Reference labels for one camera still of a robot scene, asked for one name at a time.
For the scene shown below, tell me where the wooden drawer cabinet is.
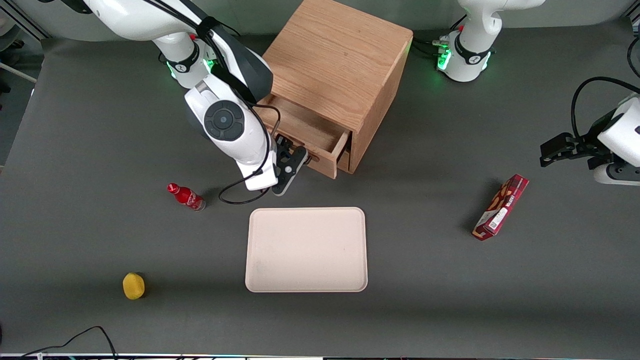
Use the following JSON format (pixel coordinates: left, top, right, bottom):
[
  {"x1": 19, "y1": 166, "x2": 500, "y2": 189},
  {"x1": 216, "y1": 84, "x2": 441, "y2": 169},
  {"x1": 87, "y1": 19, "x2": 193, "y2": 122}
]
[{"x1": 257, "y1": 0, "x2": 415, "y2": 175}]

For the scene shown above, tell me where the red snack box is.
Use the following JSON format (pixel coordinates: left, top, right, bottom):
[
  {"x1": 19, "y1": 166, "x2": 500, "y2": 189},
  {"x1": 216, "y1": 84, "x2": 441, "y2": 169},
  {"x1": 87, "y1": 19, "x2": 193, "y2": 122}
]
[{"x1": 472, "y1": 173, "x2": 530, "y2": 242}]

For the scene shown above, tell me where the long black looping arm cable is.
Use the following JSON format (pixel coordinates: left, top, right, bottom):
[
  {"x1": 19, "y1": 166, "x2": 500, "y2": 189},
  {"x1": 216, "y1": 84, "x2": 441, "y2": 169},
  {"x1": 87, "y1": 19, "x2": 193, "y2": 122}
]
[{"x1": 145, "y1": 0, "x2": 273, "y2": 205}]

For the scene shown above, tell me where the small red soda bottle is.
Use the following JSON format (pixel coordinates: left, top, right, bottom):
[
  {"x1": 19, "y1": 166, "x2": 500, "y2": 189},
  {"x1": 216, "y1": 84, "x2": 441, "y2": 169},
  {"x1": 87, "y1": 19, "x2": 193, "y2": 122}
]
[{"x1": 166, "y1": 182, "x2": 207, "y2": 213}]

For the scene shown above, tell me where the black curved background cable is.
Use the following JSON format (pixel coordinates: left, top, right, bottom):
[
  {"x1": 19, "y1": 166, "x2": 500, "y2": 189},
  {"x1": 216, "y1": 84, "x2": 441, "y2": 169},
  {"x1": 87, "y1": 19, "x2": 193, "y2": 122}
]
[{"x1": 627, "y1": 34, "x2": 640, "y2": 79}]

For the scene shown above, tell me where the yellow lemon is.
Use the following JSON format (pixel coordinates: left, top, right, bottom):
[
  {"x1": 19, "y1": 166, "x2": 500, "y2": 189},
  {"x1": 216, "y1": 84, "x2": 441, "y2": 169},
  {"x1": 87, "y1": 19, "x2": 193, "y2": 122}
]
[{"x1": 122, "y1": 272, "x2": 146, "y2": 301}]

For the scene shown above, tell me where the short black wrist cable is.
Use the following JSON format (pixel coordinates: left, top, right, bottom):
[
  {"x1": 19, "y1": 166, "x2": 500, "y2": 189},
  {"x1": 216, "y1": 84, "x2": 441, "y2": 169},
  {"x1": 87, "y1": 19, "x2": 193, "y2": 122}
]
[{"x1": 252, "y1": 104, "x2": 281, "y2": 137}]

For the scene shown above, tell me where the cream rectangular tray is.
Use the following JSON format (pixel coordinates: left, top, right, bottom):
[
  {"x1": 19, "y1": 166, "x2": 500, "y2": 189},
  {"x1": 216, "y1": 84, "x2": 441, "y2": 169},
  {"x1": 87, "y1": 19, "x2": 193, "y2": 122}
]
[{"x1": 244, "y1": 206, "x2": 369, "y2": 293}]

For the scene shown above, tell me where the black arched arm cable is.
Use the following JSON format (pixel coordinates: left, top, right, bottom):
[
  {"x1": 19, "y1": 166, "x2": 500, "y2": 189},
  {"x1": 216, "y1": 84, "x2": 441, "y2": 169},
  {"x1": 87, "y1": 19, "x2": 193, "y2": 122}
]
[{"x1": 571, "y1": 76, "x2": 640, "y2": 142}]

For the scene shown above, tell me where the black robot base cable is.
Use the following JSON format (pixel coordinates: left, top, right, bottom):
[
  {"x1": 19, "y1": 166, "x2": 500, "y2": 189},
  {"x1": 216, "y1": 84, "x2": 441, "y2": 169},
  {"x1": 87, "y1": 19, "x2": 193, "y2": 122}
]
[{"x1": 410, "y1": 38, "x2": 445, "y2": 57}]

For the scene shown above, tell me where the black cable on table edge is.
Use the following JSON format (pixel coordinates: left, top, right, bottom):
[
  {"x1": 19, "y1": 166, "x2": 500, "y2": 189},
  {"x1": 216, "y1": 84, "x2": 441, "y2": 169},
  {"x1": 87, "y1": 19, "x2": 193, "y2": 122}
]
[{"x1": 20, "y1": 325, "x2": 119, "y2": 359}]

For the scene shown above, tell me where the dark metal frame rail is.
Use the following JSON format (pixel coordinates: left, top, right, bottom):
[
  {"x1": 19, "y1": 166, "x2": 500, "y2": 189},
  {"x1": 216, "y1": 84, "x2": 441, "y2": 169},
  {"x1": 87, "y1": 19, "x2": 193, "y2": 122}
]
[{"x1": 0, "y1": 0, "x2": 48, "y2": 41}]

